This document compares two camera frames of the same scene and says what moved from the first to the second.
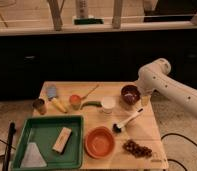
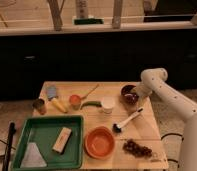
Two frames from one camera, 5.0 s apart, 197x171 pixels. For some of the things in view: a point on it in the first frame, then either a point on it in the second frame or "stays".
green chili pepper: [92, 103] stays
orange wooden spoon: [75, 99] stays
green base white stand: [82, 15] stays
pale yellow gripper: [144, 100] → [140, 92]
